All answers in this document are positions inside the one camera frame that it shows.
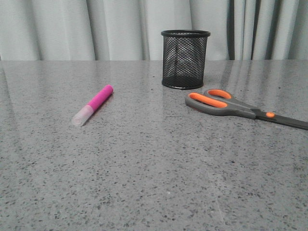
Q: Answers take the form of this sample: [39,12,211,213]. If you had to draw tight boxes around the grey orange scissors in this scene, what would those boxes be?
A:
[185,89,308,130]

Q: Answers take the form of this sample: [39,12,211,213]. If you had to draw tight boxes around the pink marker pen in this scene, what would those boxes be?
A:
[71,85,114,127]

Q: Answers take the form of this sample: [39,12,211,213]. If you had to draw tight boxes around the black mesh pen holder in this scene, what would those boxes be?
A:
[161,30,211,90]

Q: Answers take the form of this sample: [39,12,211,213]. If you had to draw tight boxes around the grey curtain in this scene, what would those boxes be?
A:
[0,0,308,61]

